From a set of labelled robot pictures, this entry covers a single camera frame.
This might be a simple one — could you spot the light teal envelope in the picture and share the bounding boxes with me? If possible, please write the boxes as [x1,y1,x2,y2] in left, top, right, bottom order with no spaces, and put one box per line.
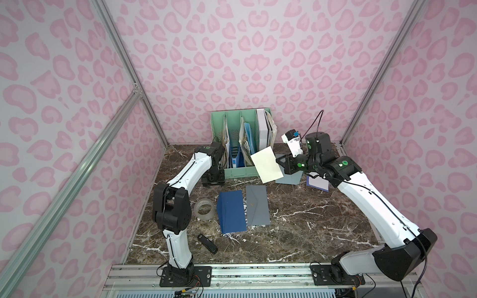
[275,171,303,185]

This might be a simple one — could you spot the cream lined letter paper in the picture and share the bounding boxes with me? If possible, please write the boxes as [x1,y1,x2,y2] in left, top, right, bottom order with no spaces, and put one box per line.
[251,147,283,184]

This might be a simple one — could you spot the white letter paper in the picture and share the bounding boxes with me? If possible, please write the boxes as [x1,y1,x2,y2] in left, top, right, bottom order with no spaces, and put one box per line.
[306,176,329,192]

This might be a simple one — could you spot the dark blue envelope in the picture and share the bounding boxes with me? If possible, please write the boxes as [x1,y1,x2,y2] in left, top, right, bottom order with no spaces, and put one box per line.
[216,190,247,234]

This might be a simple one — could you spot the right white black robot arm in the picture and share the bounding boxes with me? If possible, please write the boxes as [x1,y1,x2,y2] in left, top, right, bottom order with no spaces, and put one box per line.
[276,130,438,282]

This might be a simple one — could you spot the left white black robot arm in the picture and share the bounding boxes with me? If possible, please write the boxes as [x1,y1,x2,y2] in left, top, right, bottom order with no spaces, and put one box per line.
[152,142,225,270]

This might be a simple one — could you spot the stack of papers right slot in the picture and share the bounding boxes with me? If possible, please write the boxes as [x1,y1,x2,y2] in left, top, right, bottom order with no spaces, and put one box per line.
[265,111,278,148]

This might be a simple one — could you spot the white folder in organizer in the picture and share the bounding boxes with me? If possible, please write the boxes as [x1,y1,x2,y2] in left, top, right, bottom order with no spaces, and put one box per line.
[257,109,269,151]

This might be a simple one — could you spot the clear tape roll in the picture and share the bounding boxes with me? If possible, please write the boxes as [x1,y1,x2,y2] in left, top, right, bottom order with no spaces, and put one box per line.
[193,199,216,221]

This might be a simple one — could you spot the green file organizer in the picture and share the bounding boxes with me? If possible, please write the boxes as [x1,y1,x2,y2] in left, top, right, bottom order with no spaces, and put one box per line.
[211,109,259,179]

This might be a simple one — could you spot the small black device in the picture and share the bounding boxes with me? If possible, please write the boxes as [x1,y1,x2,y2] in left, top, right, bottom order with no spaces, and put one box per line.
[198,233,218,254]

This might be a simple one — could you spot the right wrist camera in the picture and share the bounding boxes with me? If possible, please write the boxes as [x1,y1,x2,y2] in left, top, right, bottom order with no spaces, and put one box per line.
[281,129,303,158]

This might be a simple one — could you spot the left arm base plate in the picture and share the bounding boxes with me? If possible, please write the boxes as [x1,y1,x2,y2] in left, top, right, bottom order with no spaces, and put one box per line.
[160,264,212,288]

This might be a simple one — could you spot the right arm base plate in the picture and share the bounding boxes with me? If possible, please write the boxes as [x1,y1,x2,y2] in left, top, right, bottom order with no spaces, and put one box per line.
[309,262,366,288]

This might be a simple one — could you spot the aluminium front rail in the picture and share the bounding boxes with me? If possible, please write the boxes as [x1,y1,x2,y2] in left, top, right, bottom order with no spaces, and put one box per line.
[103,263,417,292]

